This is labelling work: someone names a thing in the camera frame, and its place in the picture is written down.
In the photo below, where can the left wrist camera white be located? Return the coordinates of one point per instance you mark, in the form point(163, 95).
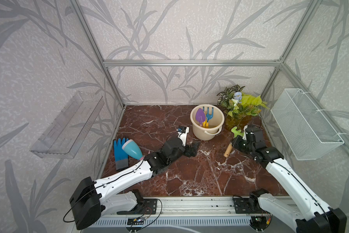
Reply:
point(182, 132)

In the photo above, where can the potted artificial plant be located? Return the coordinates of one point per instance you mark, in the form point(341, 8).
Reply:
point(239, 107)

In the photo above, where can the green rake wooden handle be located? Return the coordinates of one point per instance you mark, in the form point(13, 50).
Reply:
point(237, 133)

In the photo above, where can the purple trowel pink handle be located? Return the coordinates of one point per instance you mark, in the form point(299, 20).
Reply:
point(200, 117)

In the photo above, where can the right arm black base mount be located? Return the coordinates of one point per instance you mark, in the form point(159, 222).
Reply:
point(249, 205)

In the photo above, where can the white wire mesh basket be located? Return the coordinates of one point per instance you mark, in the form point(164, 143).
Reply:
point(307, 131)

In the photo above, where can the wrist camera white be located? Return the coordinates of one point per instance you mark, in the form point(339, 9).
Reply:
point(182, 132)
point(245, 132)

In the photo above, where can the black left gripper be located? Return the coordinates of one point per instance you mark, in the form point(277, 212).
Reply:
point(194, 151)

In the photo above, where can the clear plastic wall shelf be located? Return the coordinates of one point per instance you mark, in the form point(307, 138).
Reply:
point(65, 135)

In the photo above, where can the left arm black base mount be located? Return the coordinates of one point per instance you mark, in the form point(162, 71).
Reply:
point(137, 204)

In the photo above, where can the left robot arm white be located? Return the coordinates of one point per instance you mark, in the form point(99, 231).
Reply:
point(93, 199)

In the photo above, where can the teal white spray bottle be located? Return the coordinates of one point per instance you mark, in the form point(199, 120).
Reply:
point(132, 149)

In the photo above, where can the cream plastic bucket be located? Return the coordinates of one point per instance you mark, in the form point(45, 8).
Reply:
point(215, 124)

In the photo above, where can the blue rake yellow handle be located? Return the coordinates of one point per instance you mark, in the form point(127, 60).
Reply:
point(208, 113)

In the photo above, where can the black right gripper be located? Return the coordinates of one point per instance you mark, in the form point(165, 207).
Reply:
point(235, 141)

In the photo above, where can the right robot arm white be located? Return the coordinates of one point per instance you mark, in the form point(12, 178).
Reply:
point(312, 215)

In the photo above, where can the aluminium cage frame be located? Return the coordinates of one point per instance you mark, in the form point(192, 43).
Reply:
point(279, 65)

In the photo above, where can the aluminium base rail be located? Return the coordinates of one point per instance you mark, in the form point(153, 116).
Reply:
point(192, 215)

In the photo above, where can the blue gardening glove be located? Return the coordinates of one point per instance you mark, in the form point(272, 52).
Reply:
point(121, 157)

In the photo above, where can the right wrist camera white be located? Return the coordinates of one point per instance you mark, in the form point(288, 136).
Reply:
point(245, 132)

